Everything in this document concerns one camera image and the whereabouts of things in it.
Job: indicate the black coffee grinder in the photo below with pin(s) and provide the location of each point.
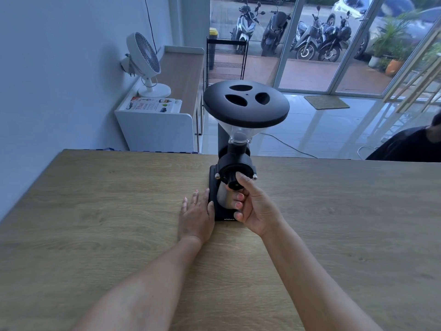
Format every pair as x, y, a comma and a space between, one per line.
244, 103

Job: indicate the person's left hand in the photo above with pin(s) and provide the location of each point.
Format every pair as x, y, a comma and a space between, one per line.
194, 222

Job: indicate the green potted plant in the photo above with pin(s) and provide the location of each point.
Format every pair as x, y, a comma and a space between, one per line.
392, 37

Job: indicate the person's left forearm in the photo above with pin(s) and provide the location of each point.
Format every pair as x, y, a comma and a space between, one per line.
151, 289

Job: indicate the glass door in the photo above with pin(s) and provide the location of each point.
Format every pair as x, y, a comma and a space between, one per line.
310, 75

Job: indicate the white and black scooter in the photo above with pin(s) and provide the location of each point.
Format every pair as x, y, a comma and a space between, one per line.
243, 25

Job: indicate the wooden frame stand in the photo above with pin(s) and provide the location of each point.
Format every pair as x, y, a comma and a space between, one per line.
418, 75

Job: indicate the grey scooter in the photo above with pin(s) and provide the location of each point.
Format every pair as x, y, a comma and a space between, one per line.
306, 39

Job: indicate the person's left thumb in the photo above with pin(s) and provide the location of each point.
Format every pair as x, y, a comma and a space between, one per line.
211, 210

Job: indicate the orange plant pot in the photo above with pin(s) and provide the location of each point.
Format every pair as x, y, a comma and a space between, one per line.
393, 67

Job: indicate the stack of printed brochures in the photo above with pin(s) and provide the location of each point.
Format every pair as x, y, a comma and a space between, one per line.
153, 105

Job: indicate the person's right hand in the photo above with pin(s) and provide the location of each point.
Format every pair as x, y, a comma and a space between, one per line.
258, 212

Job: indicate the white desk fan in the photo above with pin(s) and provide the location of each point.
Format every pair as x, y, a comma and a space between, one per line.
143, 56

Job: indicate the person's right forearm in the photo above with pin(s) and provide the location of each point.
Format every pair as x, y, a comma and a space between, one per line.
310, 279

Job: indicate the person's right thumb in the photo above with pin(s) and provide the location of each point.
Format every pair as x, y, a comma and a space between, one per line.
245, 184

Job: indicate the dark blue scooter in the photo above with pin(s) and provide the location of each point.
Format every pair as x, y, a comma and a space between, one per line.
332, 41

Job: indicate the green doormat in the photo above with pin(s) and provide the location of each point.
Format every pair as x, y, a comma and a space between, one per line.
326, 102

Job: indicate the white cabinet with wooden top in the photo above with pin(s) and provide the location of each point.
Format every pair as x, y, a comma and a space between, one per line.
162, 130

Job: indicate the steel grounds cup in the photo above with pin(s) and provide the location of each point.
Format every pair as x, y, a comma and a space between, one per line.
225, 199

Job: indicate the white car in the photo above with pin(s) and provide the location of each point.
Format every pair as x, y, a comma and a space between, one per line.
355, 10

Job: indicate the yellow container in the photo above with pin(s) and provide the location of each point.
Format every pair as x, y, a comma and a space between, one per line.
213, 31

